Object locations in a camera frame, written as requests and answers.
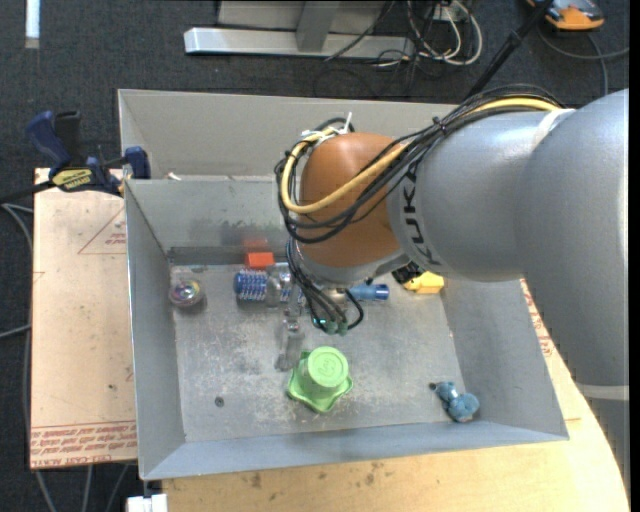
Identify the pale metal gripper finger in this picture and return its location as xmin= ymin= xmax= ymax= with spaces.
xmin=275 ymin=320 xmax=293 ymax=373
xmin=290 ymin=319 xmax=307 ymax=370

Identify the blue plastic cylinder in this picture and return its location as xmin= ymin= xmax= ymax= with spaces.
xmin=347 ymin=283 xmax=391 ymax=303

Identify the green cup with wavy rim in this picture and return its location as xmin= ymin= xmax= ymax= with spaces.
xmin=285 ymin=345 xmax=355 ymax=414

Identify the grey metal bin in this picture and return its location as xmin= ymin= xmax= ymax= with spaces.
xmin=117 ymin=88 xmax=570 ymax=482

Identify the blue ribbed clear cylinder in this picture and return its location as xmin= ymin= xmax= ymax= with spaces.
xmin=233 ymin=268 xmax=300 ymax=307

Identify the yellow and black tool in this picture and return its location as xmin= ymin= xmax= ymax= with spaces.
xmin=391 ymin=264 xmax=446 ymax=296

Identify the iridescent round thing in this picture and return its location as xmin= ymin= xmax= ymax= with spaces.
xmin=167 ymin=278 xmax=207 ymax=309

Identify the blue toy animal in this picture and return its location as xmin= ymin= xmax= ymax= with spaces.
xmin=432 ymin=380 xmax=481 ymax=424

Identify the brown cardboard board, red print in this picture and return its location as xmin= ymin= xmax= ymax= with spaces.
xmin=29 ymin=167 xmax=584 ymax=471

